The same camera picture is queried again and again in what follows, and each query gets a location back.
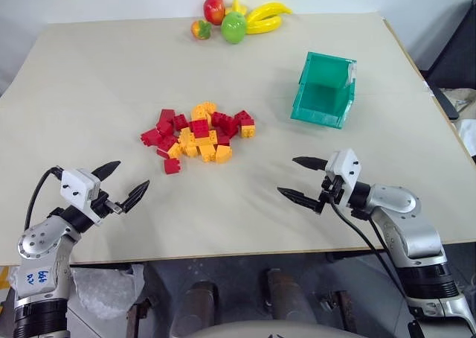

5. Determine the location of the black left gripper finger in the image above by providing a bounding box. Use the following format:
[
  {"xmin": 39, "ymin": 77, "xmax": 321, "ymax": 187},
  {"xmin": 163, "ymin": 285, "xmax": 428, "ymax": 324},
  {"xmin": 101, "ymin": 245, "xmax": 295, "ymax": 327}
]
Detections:
[
  {"xmin": 119, "ymin": 179, "xmax": 151, "ymax": 214},
  {"xmin": 91, "ymin": 160, "xmax": 122, "ymax": 181}
]

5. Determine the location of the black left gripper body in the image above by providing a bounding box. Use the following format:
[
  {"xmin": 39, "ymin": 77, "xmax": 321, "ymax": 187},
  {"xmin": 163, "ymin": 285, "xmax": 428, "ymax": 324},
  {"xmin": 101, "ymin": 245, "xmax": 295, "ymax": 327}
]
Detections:
[{"xmin": 90, "ymin": 191, "xmax": 124, "ymax": 219}]

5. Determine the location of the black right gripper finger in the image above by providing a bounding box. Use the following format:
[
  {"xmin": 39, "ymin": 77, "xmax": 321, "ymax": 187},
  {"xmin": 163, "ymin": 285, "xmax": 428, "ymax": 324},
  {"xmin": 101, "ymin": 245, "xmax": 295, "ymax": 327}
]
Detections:
[
  {"xmin": 277, "ymin": 186, "xmax": 324, "ymax": 216},
  {"xmin": 292, "ymin": 156, "xmax": 328, "ymax": 172}
]

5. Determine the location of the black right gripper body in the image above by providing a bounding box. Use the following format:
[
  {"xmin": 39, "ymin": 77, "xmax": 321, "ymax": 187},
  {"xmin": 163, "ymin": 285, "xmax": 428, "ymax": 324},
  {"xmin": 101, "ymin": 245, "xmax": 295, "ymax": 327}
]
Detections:
[{"xmin": 317, "ymin": 175, "xmax": 347, "ymax": 214}]

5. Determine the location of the green plastic bin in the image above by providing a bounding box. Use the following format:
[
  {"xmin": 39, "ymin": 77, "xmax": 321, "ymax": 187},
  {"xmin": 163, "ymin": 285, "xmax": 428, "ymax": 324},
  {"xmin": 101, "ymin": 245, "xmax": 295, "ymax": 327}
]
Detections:
[{"xmin": 289, "ymin": 51, "xmax": 358, "ymax": 130}]

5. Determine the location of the clear bubble wrap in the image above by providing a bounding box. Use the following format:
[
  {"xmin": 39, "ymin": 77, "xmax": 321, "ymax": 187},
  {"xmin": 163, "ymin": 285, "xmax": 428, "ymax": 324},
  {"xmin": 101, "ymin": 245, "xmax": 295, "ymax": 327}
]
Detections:
[{"xmin": 70, "ymin": 264, "xmax": 146, "ymax": 321}]

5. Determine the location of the dark brown rounded cylinder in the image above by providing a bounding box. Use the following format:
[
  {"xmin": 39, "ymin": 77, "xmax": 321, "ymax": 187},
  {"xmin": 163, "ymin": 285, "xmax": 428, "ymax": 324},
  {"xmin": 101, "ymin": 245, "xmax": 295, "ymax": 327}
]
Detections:
[
  {"xmin": 170, "ymin": 281, "xmax": 219, "ymax": 338},
  {"xmin": 265, "ymin": 267, "xmax": 318, "ymax": 326}
]

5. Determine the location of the white crumpled bag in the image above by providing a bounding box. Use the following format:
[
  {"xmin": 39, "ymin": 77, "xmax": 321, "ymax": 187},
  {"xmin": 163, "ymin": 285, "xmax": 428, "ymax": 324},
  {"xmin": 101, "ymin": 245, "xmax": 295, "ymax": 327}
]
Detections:
[{"xmin": 454, "ymin": 118, "xmax": 476, "ymax": 157}]

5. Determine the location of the yellow toy banana bunch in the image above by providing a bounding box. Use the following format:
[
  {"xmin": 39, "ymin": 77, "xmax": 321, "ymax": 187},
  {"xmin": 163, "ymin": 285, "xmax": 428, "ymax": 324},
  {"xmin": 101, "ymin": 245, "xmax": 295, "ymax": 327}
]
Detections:
[{"xmin": 243, "ymin": 1, "xmax": 295, "ymax": 36}]

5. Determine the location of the green toy apple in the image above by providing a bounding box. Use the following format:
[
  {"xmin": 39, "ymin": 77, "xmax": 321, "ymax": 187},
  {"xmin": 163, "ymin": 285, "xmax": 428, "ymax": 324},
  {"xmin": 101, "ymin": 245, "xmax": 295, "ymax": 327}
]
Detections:
[{"xmin": 220, "ymin": 11, "xmax": 248, "ymax": 45}]

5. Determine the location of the orange toy persimmon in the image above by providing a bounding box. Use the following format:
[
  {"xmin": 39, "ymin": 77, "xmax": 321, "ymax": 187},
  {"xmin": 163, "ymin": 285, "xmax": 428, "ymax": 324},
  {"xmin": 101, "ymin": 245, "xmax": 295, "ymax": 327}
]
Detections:
[{"xmin": 190, "ymin": 19, "xmax": 213, "ymax": 41}]

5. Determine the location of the yellow toy star fruit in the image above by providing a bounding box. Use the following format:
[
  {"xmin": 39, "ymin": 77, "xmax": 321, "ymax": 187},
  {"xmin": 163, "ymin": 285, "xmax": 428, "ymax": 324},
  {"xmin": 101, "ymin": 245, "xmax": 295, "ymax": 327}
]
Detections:
[{"xmin": 224, "ymin": 0, "xmax": 248, "ymax": 16}]

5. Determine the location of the black chair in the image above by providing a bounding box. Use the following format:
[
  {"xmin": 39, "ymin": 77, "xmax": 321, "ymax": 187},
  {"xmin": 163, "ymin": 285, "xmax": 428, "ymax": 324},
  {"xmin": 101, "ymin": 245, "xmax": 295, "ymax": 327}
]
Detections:
[{"xmin": 422, "ymin": 0, "xmax": 476, "ymax": 122}]

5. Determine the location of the red toy apple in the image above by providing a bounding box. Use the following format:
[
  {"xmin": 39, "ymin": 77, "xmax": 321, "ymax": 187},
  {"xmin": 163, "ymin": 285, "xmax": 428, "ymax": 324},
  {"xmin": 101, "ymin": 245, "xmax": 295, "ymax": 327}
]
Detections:
[{"xmin": 202, "ymin": 0, "xmax": 226, "ymax": 25}]

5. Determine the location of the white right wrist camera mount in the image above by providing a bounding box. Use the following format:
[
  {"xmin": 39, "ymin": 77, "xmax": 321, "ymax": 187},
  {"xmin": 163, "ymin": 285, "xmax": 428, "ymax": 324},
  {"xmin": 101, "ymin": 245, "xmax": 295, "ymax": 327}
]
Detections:
[{"xmin": 324, "ymin": 147, "xmax": 362, "ymax": 209}]

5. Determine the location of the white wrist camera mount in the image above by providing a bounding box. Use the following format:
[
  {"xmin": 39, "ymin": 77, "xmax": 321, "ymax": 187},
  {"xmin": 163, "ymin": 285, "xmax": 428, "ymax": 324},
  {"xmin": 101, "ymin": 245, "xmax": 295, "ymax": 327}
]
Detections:
[
  {"xmin": 324, "ymin": 147, "xmax": 362, "ymax": 209},
  {"xmin": 59, "ymin": 168, "xmax": 103, "ymax": 226}
]

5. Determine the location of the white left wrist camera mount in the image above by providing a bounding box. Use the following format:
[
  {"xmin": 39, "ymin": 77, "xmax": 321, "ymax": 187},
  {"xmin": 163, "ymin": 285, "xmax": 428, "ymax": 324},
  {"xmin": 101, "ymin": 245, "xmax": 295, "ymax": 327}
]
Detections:
[{"xmin": 59, "ymin": 168, "xmax": 103, "ymax": 226}]

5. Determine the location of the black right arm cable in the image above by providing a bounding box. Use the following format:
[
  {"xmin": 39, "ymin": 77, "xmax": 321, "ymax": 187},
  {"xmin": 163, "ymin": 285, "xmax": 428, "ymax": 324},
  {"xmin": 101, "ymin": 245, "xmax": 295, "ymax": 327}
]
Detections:
[{"xmin": 328, "ymin": 200, "xmax": 414, "ymax": 302}]

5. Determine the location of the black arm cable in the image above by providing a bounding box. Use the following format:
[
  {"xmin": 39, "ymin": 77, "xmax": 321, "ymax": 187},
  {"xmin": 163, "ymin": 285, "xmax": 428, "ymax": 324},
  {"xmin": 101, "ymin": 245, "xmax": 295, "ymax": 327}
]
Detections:
[
  {"xmin": 328, "ymin": 200, "xmax": 414, "ymax": 302},
  {"xmin": 23, "ymin": 165, "xmax": 65, "ymax": 232}
]

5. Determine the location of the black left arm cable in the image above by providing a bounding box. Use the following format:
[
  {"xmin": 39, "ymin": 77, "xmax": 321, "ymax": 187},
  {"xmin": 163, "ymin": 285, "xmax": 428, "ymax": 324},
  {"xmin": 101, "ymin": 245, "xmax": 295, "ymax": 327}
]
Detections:
[{"xmin": 23, "ymin": 165, "xmax": 65, "ymax": 232}]

